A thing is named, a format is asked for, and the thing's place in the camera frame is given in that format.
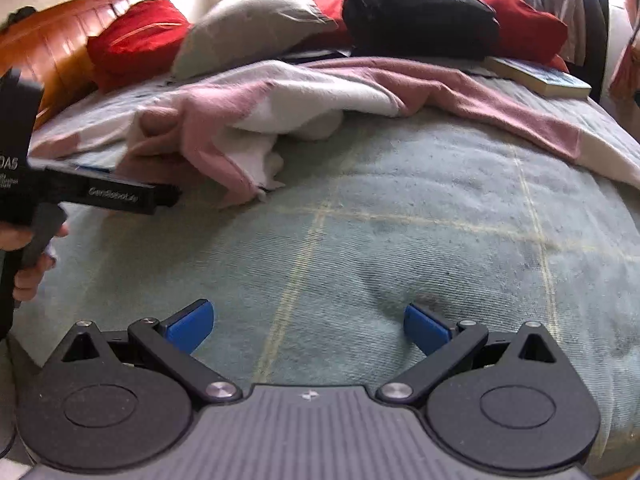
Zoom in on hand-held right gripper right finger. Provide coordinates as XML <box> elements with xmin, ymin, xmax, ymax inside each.
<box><xmin>375</xmin><ymin>303</ymin><xmax>570</xmax><ymax>407</ymax></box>

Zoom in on black backpack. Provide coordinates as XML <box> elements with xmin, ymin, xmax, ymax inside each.
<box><xmin>342</xmin><ymin>0</ymin><xmax>501</xmax><ymax>61</ymax></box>

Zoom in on person's left hand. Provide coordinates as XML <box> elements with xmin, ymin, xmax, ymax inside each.
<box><xmin>0</xmin><ymin>221</ymin><xmax>71</xmax><ymax>302</ymax></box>

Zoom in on pink and white sweater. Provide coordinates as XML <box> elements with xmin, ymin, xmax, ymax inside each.
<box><xmin>30</xmin><ymin>57</ymin><xmax>640</xmax><ymax>208</ymax></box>

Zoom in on grey pillow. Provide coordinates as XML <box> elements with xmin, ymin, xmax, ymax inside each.
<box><xmin>170</xmin><ymin>0</ymin><xmax>341</xmax><ymax>81</ymax></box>

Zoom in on paperback book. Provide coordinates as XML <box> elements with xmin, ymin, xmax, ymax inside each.
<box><xmin>484</xmin><ymin>56</ymin><xmax>593</xmax><ymax>100</ymax></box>

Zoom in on green checked bedspread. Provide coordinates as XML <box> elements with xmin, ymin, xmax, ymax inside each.
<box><xmin>10</xmin><ymin>60</ymin><xmax>640</xmax><ymax>476</ymax></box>

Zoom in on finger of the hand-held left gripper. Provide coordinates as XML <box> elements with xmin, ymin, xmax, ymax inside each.
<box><xmin>149</xmin><ymin>184</ymin><xmax>182</xmax><ymax>214</ymax></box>

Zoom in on beige shirt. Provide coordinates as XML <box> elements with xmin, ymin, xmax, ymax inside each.
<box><xmin>542</xmin><ymin>0</ymin><xmax>588</xmax><ymax>66</ymax></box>

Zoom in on red blanket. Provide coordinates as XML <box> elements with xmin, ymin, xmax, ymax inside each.
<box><xmin>310</xmin><ymin>0</ymin><xmax>571</xmax><ymax>73</ymax></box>

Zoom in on small black object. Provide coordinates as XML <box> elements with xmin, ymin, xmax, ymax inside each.
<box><xmin>2</xmin><ymin>6</ymin><xmax>38</xmax><ymax>26</ymax></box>

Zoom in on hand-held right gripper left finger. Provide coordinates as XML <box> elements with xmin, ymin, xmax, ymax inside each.
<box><xmin>49</xmin><ymin>298</ymin><xmax>244</xmax><ymax>407</ymax></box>

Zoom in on flat grey pouch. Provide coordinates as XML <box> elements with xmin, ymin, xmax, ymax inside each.
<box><xmin>280</xmin><ymin>47</ymin><xmax>353</xmax><ymax>66</ymax></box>

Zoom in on wooden headboard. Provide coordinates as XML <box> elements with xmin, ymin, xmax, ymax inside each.
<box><xmin>0</xmin><ymin>0</ymin><xmax>128</xmax><ymax>126</ymax></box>

